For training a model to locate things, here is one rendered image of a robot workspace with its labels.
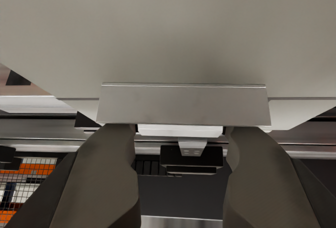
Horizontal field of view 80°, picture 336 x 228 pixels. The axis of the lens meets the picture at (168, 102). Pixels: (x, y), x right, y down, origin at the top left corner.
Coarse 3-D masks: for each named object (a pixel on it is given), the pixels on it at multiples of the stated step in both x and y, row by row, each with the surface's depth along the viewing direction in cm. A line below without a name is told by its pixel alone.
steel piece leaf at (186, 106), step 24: (120, 96) 10; (144, 96) 10; (168, 96) 10; (192, 96) 10; (216, 96) 10; (240, 96) 10; (264, 96) 10; (96, 120) 10; (120, 120) 10; (144, 120) 10; (168, 120) 10; (192, 120) 10; (216, 120) 10; (240, 120) 10; (264, 120) 10
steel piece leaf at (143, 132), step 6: (144, 132) 21; (150, 132) 21; (156, 132) 21; (162, 132) 21; (168, 132) 21; (174, 132) 21; (180, 132) 21; (186, 132) 21; (192, 132) 20; (198, 132) 20; (204, 132) 20; (210, 132) 20; (216, 132) 20
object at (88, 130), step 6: (78, 114) 22; (78, 120) 22; (84, 120) 22; (90, 120) 21; (78, 126) 21; (84, 126) 21; (90, 126) 21; (96, 126) 21; (84, 132) 24; (90, 132) 23; (138, 132) 23
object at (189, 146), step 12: (180, 144) 26; (192, 144) 26; (204, 144) 25; (168, 156) 39; (180, 156) 38; (192, 156) 38; (204, 156) 38; (216, 156) 38; (168, 168) 39; (180, 168) 39; (192, 168) 38; (204, 168) 38; (216, 168) 43
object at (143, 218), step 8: (144, 216) 19; (152, 216) 19; (160, 216) 19; (144, 224) 19; (152, 224) 19; (160, 224) 19; (168, 224) 19; (176, 224) 18; (184, 224) 18; (192, 224) 18; (200, 224) 18; (208, 224) 18; (216, 224) 18
